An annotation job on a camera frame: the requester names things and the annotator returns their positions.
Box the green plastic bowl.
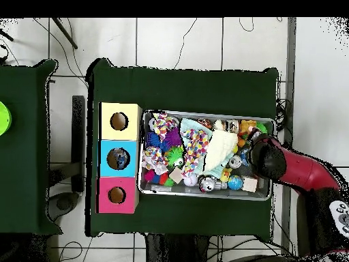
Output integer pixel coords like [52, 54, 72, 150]
[0, 101, 13, 137]

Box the green spiky ball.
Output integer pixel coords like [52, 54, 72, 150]
[166, 145, 186, 168]

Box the blue spiky ball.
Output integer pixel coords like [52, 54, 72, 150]
[147, 132, 164, 151]

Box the yellow rubber duck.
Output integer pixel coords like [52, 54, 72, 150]
[219, 169, 232, 184]

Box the purple spiky ball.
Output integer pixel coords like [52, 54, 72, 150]
[166, 128, 184, 148]

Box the colourful patterned cloth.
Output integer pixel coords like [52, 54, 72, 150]
[182, 130, 211, 177]
[141, 146, 169, 175]
[150, 113, 180, 142]

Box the wooden three-hole box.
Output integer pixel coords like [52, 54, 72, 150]
[97, 102, 142, 214]

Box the crushed silver drink can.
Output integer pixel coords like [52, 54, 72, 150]
[228, 154, 244, 170]

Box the dark green table cloth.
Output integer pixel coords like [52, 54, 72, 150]
[0, 59, 63, 235]
[85, 57, 280, 238]

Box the black rod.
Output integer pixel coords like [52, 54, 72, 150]
[51, 18, 78, 50]

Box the brown plush bear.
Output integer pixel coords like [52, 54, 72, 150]
[239, 119, 257, 137]

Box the shallow clear mesh bin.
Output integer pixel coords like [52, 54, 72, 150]
[138, 108, 275, 202]

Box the grey round base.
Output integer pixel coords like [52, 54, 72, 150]
[48, 190, 81, 222]

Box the mint green cloth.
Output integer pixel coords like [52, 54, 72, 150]
[179, 117, 230, 180]

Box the white baseball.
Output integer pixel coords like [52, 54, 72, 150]
[183, 172, 199, 188]

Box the blue globe ball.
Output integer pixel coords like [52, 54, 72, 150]
[227, 174, 244, 192]

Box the red black drink can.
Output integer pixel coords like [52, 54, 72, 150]
[198, 175, 217, 194]

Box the cream yellow cloth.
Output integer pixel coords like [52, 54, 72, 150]
[202, 128, 241, 173]

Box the black flat bar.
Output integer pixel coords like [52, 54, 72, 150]
[72, 95, 87, 193]

